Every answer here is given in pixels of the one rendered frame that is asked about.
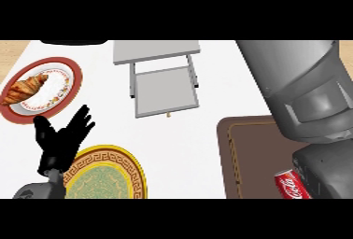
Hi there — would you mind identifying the black rounded object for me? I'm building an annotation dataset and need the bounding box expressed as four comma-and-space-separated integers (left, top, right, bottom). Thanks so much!
38, 39, 111, 47

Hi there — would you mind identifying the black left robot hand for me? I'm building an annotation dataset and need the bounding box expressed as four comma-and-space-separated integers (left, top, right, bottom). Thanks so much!
31, 104, 96, 178

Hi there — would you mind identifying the grey tiered shelf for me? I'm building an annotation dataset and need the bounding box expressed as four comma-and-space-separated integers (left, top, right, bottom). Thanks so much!
112, 39, 202, 120

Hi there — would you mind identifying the brown croissant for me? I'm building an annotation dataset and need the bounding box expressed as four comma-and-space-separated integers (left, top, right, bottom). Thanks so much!
0, 73, 50, 106

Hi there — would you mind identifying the red soda can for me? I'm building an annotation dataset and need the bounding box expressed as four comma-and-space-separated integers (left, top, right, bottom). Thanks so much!
273, 169, 313, 200

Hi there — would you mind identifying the brown tray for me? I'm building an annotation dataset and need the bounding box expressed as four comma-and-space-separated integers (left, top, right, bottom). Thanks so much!
215, 115, 314, 200

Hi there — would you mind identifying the yellow patterned green plate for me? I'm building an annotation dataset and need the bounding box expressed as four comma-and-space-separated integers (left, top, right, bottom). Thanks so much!
62, 144, 149, 200

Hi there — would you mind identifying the red rimmed white plate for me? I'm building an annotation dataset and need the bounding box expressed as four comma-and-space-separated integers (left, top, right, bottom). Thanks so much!
0, 56, 84, 125

